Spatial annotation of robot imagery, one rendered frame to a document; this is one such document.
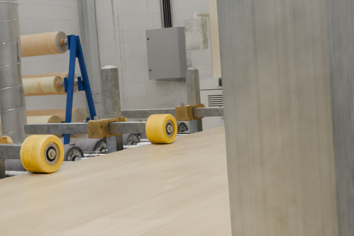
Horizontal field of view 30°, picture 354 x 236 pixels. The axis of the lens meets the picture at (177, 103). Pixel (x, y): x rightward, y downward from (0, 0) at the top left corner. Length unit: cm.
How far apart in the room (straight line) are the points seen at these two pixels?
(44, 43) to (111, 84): 565
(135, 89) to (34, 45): 372
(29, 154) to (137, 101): 967
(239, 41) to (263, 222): 5
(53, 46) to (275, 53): 728
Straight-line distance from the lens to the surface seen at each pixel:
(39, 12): 1073
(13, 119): 430
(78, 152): 238
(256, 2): 20
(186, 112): 226
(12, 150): 147
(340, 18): 20
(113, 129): 188
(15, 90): 432
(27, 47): 772
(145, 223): 89
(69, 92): 726
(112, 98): 191
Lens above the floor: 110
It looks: 3 degrees down
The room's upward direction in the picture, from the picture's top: 4 degrees counter-clockwise
